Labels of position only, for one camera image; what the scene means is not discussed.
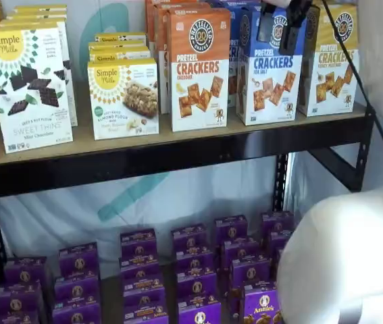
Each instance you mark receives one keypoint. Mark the orange cheddar pretzel crackers box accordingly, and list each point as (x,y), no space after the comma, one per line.
(199,71)
(149,20)
(161,33)

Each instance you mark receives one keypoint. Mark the almond flour bars box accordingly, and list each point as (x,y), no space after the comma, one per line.
(120,53)
(120,36)
(117,44)
(123,98)

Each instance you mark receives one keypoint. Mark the wooden shelf board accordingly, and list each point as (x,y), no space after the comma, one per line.
(117,143)

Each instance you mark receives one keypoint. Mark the blue sea salt crackers box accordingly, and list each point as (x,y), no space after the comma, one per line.
(272,87)
(231,2)
(233,50)

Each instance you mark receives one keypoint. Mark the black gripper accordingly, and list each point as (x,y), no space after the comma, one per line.
(300,7)

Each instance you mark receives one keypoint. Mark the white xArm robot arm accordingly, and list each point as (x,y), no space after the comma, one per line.
(346,256)

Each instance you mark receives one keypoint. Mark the black metal shelf frame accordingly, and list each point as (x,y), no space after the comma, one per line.
(177,158)

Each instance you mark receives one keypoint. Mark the yellow honey mustard crackers box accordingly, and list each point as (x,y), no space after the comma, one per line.
(333,81)

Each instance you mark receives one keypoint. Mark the purple Annie's snack box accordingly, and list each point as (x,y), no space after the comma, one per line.
(138,268)
(262,307)
(76,289)
(12,319)
(76,314)
(194,261)
(279,243)
(17,298)
(196,285)
(144,290)
(250,273)
(145,314)
(189,238)
(277,222)
(231,229)
(138,244)
(199,312)
(25,270)
(78,260)
(240,253)

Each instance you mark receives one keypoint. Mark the white banner teal logo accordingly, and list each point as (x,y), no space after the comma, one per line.
(76,209)

